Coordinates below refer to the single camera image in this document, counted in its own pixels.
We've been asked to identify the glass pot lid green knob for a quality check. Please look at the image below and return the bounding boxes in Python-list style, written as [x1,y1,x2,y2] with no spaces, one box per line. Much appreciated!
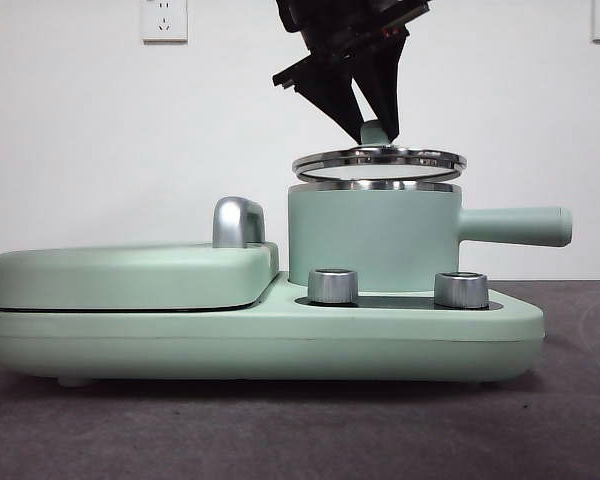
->
[292,119,469,184]

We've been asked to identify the silver control knob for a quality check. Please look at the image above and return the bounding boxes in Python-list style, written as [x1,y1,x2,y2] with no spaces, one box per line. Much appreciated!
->
[433,271,491,308]
[307,268,360,305]

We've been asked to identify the mint green breakfast machine base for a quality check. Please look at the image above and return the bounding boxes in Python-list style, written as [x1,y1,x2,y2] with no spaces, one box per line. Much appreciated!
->
[0,272,546,388]

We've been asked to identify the mint green griddle lid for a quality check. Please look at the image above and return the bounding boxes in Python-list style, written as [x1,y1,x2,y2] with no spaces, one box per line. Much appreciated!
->
[0,196,282,309]

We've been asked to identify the mint green pot with handle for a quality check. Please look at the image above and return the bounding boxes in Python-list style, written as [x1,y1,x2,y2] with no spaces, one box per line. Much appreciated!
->
[286,179,574,294]

